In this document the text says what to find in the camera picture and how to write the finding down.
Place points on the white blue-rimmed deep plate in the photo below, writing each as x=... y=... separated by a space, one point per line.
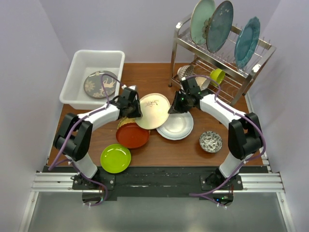
x=177 y=126

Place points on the blue-grey speckled plate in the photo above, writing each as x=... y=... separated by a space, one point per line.
x=219 y=26

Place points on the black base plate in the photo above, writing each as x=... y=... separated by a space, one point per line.
x=164 y=182

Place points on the red round plate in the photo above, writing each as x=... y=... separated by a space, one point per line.
x=132 y=136

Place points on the aluminium rail frame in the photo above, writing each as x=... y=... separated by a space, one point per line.
x=259 y=207

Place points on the black white patterned bowl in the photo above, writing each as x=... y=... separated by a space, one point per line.
x=211 y=142

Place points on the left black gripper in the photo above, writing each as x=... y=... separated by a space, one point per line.
x=138 y=113

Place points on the patterned bowl in rack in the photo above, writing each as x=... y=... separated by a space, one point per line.
x=185 y=71

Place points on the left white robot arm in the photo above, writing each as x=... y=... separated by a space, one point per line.
x=74 y=134

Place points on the mint green plate in rack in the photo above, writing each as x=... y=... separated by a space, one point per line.
x=200 y=17

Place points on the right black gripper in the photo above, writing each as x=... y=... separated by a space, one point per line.
x=175 y=108

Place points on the lime green bowl in rack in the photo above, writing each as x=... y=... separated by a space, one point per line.
x=217 y=77

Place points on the white plastic bin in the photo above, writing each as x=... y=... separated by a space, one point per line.
x=87 y=63

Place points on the lime green plate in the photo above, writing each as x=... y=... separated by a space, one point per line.
x=115 y=158

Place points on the woven bamboo plate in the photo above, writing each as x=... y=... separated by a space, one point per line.
x=125 y=120

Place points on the cream bowl in rack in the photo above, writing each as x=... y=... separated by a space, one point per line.
x=202 y=82

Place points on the metal dish rack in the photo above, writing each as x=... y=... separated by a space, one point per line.
x=236 y=82

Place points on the cream leaf pattern plate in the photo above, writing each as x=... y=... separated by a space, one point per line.
x=154 y=108

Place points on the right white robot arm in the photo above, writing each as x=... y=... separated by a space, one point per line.
x=245 y=136

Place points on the teal scalloped plate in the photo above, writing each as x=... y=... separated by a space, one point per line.
x=247 y=42

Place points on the grey reindeer plate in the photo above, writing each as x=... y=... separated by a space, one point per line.
x=100 y=84

